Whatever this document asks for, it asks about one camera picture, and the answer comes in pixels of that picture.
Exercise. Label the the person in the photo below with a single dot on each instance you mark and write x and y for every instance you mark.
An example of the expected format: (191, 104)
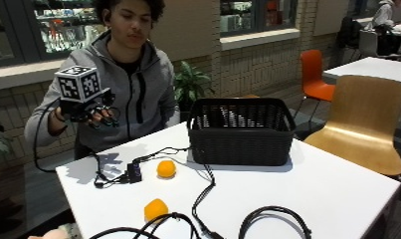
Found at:
(134, 96)

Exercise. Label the white marker cube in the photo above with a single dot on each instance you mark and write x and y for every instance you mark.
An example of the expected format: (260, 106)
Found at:
(79, 83)

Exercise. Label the small black hub box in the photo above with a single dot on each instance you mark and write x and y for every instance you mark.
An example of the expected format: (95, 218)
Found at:
(135, 172)

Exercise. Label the orange fruit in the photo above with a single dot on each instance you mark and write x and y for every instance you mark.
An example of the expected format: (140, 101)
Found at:
(167, 169)
(156, 209)

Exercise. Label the green potted plant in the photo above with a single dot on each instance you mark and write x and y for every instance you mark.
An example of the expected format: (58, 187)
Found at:
(191, 84)

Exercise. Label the black woven plastic basket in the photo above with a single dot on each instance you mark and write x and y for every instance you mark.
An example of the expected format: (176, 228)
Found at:
(241, 132)

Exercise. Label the orange plastic chair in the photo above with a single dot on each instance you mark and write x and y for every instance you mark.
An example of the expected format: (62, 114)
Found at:
(314, 78)

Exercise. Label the light wooden chair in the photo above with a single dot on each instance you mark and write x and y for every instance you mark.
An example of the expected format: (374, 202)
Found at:
(364, 122)

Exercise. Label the white background table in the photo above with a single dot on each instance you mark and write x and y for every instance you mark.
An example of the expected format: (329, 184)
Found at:
(373, 69)

